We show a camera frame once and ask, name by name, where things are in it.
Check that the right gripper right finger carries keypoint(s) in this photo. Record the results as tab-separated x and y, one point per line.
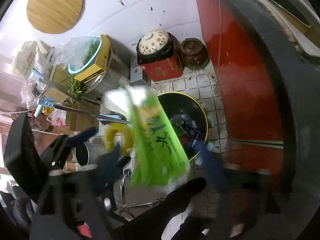
247	209

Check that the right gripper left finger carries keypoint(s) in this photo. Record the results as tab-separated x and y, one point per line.
70	198

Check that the green paper package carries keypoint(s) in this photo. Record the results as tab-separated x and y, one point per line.
160	158

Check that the black trash bin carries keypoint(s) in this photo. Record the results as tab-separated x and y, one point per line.
188	119

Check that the red cabinet front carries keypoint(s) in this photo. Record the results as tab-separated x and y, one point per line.
251	110

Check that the yellow cardboard box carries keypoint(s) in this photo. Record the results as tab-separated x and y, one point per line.
98	64

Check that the teal bowl with greens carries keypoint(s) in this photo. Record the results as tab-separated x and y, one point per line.
81	51

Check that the red box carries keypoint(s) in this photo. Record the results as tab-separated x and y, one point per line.
169	68

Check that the brown ceramic jar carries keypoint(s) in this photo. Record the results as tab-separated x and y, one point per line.
194	54

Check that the round wooden board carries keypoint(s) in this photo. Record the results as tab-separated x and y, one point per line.
54	16

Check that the floral lidded pot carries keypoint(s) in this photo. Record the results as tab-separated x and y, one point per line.
154	46

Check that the steel sink basin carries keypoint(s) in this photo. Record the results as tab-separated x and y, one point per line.
303	22

